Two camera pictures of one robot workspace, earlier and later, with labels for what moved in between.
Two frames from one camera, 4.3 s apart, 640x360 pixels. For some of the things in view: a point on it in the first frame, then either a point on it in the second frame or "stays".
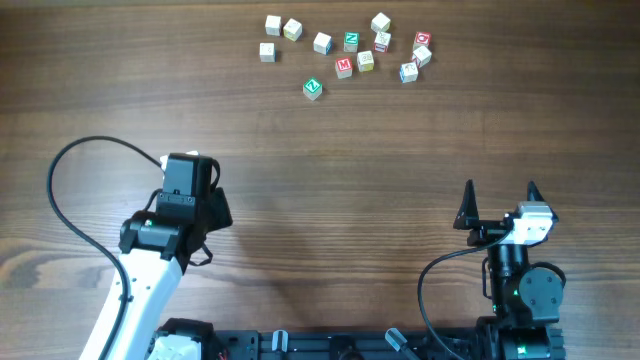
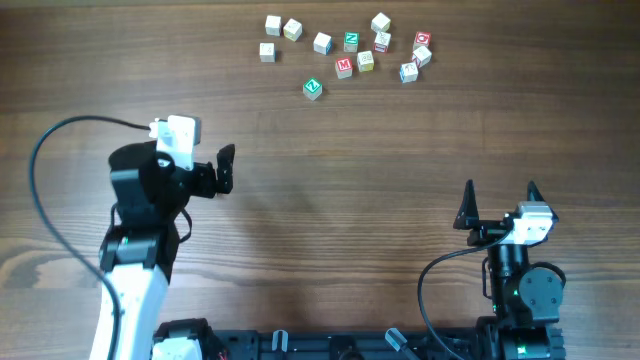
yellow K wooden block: x=365 y=61 stays
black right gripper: x=468 y=217 stays
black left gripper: x=221 y=216 to x=205 y=187
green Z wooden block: x=312 y=88 stays
